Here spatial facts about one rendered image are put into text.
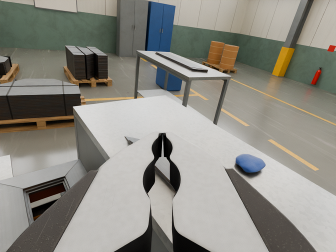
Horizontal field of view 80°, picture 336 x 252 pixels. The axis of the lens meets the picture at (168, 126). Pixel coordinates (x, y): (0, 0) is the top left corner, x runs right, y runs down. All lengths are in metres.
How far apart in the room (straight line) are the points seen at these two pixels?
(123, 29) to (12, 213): 7.53
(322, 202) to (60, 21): 8.26
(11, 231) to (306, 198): 0.98
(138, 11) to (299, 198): 7.87
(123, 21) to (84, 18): 1.37
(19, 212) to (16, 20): 7.81
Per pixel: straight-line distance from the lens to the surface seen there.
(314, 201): 0.87
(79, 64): 4.63
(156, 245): 0.65
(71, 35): 8.48
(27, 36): 8.52
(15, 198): 1.00
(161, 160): 0.73
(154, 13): 8.46
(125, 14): 8.10
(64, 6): 8.40
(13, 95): 3.06
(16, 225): 0.91
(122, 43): 8.15
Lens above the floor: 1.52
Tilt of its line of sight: 28 degrees down
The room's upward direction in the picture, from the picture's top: 9 degrees clockwise
